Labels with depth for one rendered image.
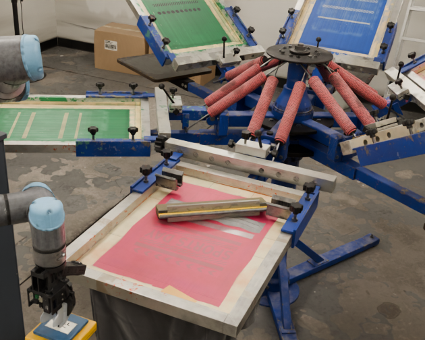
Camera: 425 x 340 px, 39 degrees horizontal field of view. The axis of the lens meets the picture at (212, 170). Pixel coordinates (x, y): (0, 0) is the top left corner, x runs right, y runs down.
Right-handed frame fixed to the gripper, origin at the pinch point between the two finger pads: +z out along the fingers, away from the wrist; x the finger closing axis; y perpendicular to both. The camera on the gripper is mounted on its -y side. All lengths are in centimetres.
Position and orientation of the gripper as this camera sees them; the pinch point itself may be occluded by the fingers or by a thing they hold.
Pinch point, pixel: (61, 321)
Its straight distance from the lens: 162.0
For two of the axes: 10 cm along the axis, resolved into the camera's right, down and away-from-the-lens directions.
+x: 9.2, 2.2, -3.3
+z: -0.6, 8.9, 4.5
